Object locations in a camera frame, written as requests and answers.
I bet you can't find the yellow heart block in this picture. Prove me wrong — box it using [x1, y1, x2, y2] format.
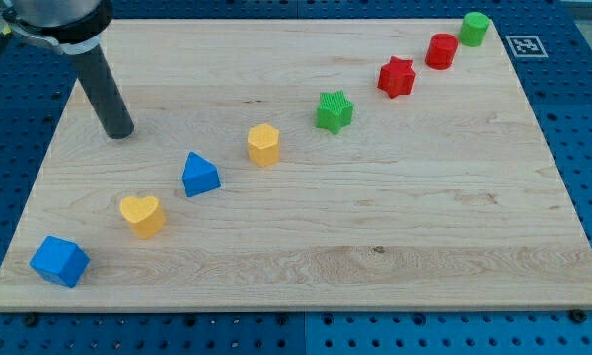
[119, 195, 167, 239]

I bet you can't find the light wooden board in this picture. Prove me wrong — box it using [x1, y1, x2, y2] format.
[0, 19, 592, 313]

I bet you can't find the yellow hexagon block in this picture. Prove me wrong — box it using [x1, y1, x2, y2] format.
[248, 123, 280, 167]

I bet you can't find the green star block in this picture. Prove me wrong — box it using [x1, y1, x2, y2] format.
[316, 91, 354, 135]

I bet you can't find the blue triangular prism block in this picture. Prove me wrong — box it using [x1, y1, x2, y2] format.
[181, 152, 221, 197]

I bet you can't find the red star block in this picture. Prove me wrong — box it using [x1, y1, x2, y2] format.
[377, 56, 416, 99]

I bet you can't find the red cylinder block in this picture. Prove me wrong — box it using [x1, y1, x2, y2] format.
[425, 33, 459, 70]

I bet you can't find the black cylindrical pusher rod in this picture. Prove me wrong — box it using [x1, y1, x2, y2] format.
[71, 44, 134, 139]

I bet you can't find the green cylinder block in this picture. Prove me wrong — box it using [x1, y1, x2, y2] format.
[458, 12, 491, 47]

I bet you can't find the blue cube block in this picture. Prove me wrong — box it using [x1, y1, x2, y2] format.
[29, 236, 90, 288]

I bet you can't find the white fiducial marker tag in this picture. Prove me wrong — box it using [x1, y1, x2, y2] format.
[505, 35, 548, 58]

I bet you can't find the black bolt front left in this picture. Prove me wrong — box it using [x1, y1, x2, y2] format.
[22, 313, 39, 328]

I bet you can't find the black bolt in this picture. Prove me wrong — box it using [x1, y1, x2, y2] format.
[22, 313, 39, 328]
[568, 309, 588, 324]

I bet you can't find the black bolt front right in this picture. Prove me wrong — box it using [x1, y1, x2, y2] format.
[568, 309, 588, 324]

